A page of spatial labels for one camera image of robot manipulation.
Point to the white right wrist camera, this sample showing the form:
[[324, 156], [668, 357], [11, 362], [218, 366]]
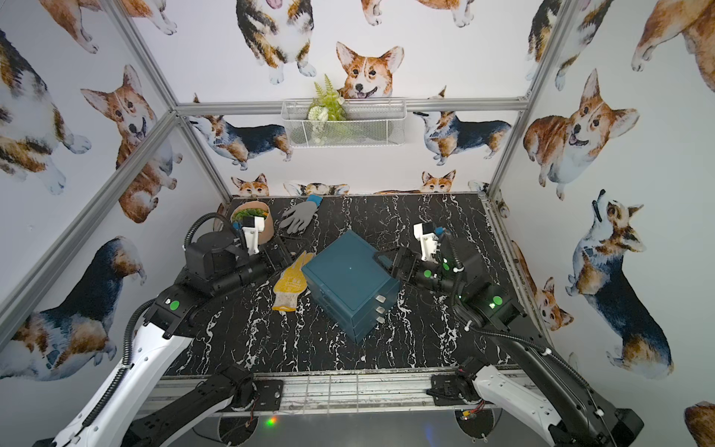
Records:
[[427, 234]]

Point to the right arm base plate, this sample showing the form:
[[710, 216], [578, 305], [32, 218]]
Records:
[[456, 390]]

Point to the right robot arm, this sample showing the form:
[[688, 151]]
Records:
[[563, 409]]

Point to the artificial fern with flower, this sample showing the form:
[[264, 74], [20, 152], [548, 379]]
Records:
[[326, 107]]

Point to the aluminium front rail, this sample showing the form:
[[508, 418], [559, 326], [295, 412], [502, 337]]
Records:
[[386, 391]]

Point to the grey work glove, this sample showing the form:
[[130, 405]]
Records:
[[300, 216]]

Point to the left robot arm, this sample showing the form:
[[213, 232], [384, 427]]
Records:
[[220, 257]]

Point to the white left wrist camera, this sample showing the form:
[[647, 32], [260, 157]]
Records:
[[252, 227]]

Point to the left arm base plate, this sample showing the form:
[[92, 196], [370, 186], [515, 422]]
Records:
[[262, 395]]

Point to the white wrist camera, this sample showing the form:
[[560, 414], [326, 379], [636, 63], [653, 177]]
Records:
[[252, 227], [427, 234]]

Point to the yellow work glove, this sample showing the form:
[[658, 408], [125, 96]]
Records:
[[291, 284]]

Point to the pink pot with green plant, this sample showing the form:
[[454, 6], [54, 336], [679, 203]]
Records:
[[252, 207]]

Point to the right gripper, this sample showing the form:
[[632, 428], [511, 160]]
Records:
[[406, 255]]

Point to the teal drawer cabinet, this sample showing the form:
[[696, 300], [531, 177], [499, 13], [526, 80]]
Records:
[[350, 286]]

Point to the white wire wall basket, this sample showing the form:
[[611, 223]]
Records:
[[369, 124]]

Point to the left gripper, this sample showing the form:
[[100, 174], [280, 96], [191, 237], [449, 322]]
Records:
[[273, 259]]

